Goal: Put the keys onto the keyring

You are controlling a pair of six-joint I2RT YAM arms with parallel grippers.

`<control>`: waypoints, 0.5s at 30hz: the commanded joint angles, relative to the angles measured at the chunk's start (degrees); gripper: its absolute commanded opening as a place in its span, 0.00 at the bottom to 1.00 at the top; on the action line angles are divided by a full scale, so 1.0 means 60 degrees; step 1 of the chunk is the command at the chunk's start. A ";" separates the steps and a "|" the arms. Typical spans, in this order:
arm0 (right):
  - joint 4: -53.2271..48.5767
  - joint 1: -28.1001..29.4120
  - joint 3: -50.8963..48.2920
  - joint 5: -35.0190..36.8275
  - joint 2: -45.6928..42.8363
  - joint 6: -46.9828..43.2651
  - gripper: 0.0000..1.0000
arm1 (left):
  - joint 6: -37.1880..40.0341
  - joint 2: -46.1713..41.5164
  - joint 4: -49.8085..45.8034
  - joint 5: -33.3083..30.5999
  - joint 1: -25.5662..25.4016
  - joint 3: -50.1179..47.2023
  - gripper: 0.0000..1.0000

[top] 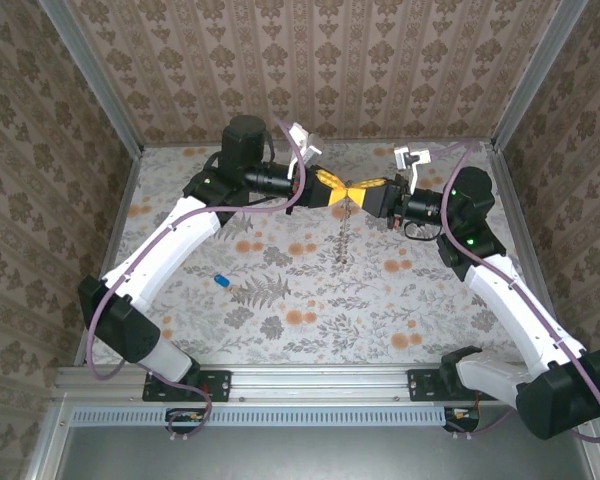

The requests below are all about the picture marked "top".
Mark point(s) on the metal band with key rings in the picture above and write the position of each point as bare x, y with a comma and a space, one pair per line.
345, 235

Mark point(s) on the blue plastic key tag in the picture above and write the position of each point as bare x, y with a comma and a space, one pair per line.
221, 280

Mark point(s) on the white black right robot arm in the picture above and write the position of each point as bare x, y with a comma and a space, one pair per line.
525, 310

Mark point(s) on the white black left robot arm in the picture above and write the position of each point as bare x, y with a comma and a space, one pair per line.
150, 260

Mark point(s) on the grey metal sheet panel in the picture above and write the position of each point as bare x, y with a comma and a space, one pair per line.
305, 455

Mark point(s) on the aluminium right side rail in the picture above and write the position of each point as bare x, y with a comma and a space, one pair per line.
510, 200

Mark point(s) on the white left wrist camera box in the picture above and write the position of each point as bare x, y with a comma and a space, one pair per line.
305, 142

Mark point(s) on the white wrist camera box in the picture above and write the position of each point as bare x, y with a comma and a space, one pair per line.
410, 157
305, 142

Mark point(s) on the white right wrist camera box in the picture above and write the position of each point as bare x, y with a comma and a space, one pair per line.
410, 157

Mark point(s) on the aluminium right corner post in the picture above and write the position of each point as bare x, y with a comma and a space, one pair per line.
535, 75

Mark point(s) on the aluminium corner post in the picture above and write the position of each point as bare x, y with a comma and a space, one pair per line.
95, 75
535, 75

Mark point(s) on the aluminium left side rail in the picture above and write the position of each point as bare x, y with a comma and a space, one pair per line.
107, 250

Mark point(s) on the aluminium left corner post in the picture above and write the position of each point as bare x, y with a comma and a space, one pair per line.
95, 75

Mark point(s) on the aluminium frame cross rail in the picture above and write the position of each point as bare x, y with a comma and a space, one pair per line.
320, 382

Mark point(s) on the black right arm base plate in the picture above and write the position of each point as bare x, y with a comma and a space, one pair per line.
420, 385

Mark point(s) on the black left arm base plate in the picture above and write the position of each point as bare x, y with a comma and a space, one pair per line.
215, 385

